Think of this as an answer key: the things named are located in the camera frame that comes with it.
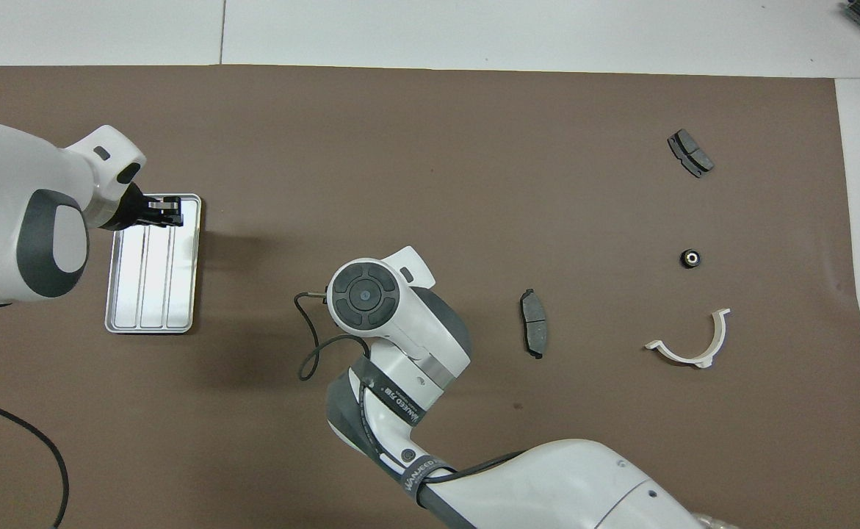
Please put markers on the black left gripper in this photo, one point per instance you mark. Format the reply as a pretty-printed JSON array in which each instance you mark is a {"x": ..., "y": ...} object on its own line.
[{"x": 132, "y": 209}]

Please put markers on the large black bearing gear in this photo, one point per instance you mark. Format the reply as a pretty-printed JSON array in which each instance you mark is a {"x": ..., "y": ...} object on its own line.
[{"x": 689, "y": 258}]

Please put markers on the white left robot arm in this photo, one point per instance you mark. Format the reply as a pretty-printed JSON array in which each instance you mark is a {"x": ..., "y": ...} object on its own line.
[{"x": 26, "y": 206}]

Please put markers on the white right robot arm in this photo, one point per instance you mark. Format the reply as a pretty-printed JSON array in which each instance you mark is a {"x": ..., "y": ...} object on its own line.
[{"x": 415, "y": 330}]

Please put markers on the silver metal tray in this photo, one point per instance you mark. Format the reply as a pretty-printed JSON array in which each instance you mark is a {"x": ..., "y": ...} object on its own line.
[{"x": 158, "y": 294}]

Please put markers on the brown table mat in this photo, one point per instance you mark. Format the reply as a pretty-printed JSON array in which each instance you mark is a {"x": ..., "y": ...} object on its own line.
[{"x": 400, "y": 162}]

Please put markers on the long dark grey brake pad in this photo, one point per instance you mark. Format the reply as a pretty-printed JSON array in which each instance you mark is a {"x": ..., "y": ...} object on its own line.
[{"x": 535, "y": 327}]

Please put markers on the short dark grey brake pad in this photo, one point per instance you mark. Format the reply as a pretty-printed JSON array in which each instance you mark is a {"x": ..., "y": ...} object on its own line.
[{"x": 691, "y": 153}]

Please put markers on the white curved plastic bracket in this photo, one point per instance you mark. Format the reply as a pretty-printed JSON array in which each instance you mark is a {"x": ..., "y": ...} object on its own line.
[{"x": 683, "y": 358}]

